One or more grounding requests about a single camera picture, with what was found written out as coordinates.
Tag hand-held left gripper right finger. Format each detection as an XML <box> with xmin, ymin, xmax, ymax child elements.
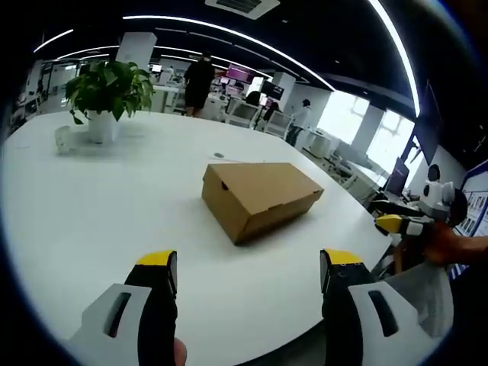
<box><xmin>319</xmin><ymin>248</ymin><xmax>422</xmax><ymax>366</ymax></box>

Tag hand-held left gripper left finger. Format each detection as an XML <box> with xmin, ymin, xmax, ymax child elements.
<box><xmin>69</xmin><ymin>249</ymin><xmax>179</xmax><ymax>366</ymax></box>

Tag brown cardboard shoe box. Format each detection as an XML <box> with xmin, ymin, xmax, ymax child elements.
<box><xmin>201</xmin><ymin>162</ymin><xmax>325</xmax><ymax>246</ymax></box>

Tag person's left hand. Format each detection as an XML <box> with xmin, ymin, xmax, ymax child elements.
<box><xmin>173</xmin><ymin>339</ymin><xmax>188</xmax><ymax>366</ymax></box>

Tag computer monitor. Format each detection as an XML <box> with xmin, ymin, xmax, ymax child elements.
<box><xmin>384</xmin><ymin>156</ymin><xmax>411</xmax><ymax>196</ymax></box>

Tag grey trouser leg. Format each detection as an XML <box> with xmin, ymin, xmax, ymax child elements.
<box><xmin>383</xmin><ymin>262</ymin><xmax>454</xmax><ymax>339</ymax></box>

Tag white office chair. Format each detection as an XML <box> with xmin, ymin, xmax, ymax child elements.
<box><xmin>265</xmin><ymin>110</ymin><xmax>294</xmax><ymax>139</ymax></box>
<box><xmin>225</xmin><ymin>99</ymin><xmax>260</xmax><ymax>129</ymax></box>

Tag small clear plastic cup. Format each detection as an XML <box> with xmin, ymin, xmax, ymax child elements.
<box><xmin>54</xmin><ymin>126</ymin><xmax>73</xmax><ymax>155</ymax></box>

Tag white plant pot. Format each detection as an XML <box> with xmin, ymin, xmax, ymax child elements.
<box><xmin>86</xmin><ymin>109</ymin><xmax>119</xmax><ymax>144</ymax></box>

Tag green potted plant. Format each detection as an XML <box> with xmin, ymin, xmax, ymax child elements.
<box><xmin>64</xmin><ymin>59</ymin><xmax>156</xmax><ymax>125</ymax></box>

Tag ceiling air vent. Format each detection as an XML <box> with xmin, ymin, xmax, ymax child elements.
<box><xmin>204</xmin><ymin>0</ymin><xmax>281</xmax><ymax>20</ymax></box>

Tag wall poster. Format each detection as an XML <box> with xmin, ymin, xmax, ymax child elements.
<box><xmin>455</xmin><ymin>159</ymin><xmax>488</xmax><ymax>237</ymax></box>

